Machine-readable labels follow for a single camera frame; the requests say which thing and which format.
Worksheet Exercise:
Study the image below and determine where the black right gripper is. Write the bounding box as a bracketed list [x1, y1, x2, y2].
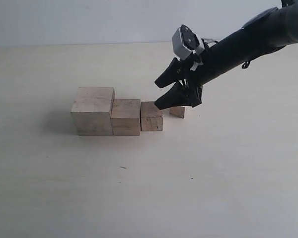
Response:
[154, 14, 293, 110]

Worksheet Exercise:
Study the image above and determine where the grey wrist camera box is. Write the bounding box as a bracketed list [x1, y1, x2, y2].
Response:
[172, 24, 205, 60]

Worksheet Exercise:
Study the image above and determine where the second largest wooden cube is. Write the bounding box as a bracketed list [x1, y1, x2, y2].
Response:
[111, 99, 141, 136]

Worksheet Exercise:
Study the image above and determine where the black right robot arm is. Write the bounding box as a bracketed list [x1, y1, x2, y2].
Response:
[154, 0, 298, 110]

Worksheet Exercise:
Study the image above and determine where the smallest wooden cube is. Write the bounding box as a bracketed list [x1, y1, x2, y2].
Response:
[169, 106, 186, 119]

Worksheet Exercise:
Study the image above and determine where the third largest wooden cube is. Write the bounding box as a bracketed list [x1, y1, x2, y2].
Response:
[141, 101, 164, 131]

